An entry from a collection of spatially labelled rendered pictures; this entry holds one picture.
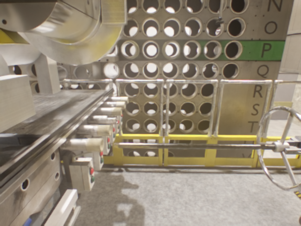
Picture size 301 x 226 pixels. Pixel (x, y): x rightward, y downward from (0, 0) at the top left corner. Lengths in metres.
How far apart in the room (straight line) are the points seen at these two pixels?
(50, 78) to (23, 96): 0.38
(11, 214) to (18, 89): 0.39
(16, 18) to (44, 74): 0.55
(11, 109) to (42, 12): 0.29
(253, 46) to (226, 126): 1.21
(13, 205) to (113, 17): 0.68
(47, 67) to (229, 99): 2.49
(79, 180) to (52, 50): 0.61
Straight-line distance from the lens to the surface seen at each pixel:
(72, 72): 2.53
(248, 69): 2.98
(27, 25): 0.51
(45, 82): 1.05
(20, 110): 0.66
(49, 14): 0.49
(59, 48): 0.78
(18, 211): 0.80
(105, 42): 0.72
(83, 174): 0.99
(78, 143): 0.92
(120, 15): 0.68
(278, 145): 1.02
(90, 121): 1.23
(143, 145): 0.86
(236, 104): 3.03
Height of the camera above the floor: 1.28
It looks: 19 degrees down
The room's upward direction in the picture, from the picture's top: straight up
